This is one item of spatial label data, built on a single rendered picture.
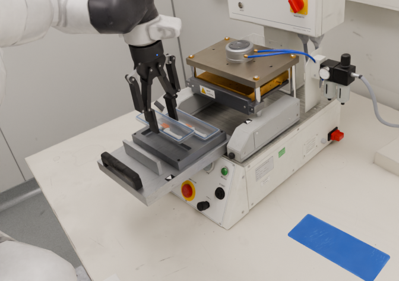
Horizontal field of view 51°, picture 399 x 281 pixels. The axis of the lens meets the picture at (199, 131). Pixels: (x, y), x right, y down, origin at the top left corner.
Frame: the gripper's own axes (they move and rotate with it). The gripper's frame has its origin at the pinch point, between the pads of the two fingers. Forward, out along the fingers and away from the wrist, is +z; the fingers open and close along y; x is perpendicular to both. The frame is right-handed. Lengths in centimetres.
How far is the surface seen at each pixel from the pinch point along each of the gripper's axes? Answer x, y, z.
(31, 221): -125, 23, 107
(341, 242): 42, -17, 32
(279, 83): 12.0, -31.8, 2.5
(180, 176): 11.1, 5.7, 10.2
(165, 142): -0.8, 0.5, 8.7
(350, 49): 2, -87, 18
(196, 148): 9.3, -1.7, 7.2
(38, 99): -146, -13, 52
